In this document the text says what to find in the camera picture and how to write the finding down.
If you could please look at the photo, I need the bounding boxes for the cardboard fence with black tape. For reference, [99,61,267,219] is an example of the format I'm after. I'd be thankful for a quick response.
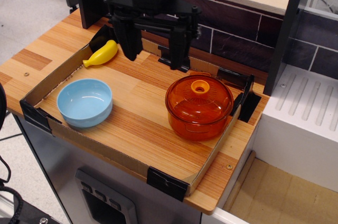
[20,26,262,212]

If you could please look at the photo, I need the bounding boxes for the white toy sink drainer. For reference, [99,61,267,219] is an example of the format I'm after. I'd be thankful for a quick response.
[253,66,337,191]

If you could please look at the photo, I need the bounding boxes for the black cable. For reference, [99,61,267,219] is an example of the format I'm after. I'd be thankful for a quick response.
[0,82,26,224]

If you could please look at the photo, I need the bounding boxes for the dark upright post right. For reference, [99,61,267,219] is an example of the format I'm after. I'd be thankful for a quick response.
[264,0,301,96]

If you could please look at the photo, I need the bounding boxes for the orange transparent pot lid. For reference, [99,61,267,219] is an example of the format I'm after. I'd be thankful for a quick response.
[165,74,233,125]

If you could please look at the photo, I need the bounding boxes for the yellow toy banana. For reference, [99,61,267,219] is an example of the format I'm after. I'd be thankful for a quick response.
[82,40,118,68]

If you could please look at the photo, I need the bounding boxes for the grey oven control panel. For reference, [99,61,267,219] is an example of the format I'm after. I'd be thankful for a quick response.
[75,169,138,223]

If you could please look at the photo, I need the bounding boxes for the light blue bowl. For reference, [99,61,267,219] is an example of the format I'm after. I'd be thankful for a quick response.
[57,79,113,128]

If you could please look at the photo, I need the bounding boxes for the orange transparent pot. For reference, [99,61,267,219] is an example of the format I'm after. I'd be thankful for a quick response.
[167,71,234,142]

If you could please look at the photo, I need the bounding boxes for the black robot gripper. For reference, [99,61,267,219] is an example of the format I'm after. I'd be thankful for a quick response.
[104,0,201,70]

